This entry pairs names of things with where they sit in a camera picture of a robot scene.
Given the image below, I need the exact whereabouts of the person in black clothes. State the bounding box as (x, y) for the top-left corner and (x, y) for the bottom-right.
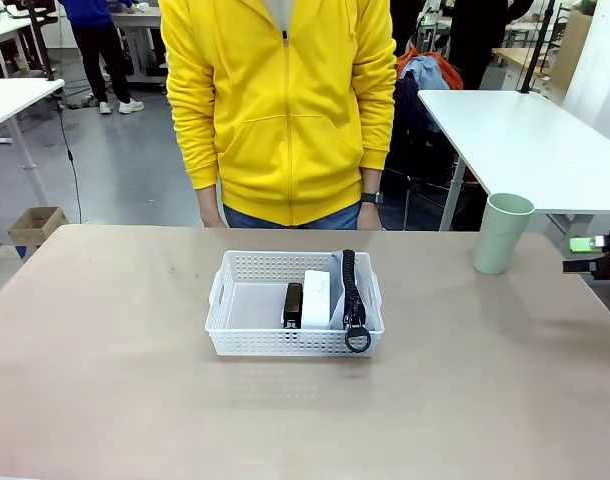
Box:
(447, 0), (534, 92)

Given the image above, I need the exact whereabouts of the thin black hanging cable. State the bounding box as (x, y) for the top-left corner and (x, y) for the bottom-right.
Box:
(57, 102), (85, 225)

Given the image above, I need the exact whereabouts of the white rectangular box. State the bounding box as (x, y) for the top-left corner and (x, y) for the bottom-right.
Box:
(300, 269), (335, 331)

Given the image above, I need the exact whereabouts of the person in blue top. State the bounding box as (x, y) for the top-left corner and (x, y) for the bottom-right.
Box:
(58, 0), (146, 116)

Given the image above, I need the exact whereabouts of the black stapler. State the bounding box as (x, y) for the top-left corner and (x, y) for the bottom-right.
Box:
(281, 281), (305, 331)

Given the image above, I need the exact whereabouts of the person torso in yellow hoodie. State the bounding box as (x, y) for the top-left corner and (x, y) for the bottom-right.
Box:
(158, 0), (398, 231)

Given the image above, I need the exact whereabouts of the orange and blue clothes pile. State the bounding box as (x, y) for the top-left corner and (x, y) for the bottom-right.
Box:
(393, 44), (465, 136)

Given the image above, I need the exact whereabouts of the large white table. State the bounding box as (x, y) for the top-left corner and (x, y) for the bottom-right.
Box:
(416, 89), (610, 254)

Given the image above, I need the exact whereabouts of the white perforated plastic basket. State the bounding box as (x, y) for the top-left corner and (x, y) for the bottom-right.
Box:
(203, 249), (386, 358)

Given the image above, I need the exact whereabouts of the pale green plastic cup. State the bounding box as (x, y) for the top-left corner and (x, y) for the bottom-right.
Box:
(472, 192), (536, 276)

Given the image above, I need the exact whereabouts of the person left forearm yellow sleeve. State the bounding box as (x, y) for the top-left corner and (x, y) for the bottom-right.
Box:
(355, 64), (398, 173)

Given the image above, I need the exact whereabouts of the person left hand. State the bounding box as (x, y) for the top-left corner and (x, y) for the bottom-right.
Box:
(356, 168), (385, 232)

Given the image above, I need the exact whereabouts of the person right hand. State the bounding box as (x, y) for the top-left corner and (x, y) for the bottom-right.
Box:
(196, 185), (228, 230)

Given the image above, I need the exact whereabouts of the white desk with metal legs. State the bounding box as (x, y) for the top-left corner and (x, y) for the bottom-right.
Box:
(109, 7), (169, 86)

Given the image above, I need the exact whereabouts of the person right forearm yellow sleeve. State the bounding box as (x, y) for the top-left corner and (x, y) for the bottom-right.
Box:
(164, 64), (222, 192)

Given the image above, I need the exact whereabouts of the black pole stand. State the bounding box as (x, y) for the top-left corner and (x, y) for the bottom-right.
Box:
(518, 0), (557, 95)

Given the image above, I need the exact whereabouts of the white table with round leg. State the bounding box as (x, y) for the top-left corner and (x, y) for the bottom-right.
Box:
(0, 77), (67, 209)

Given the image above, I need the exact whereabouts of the open cardboard box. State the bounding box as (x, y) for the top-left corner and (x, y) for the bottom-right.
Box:
(7, 205), (70, 248)

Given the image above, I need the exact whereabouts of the wooden top desk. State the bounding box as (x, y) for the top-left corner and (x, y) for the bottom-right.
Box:
(491, 46), (557, 76)

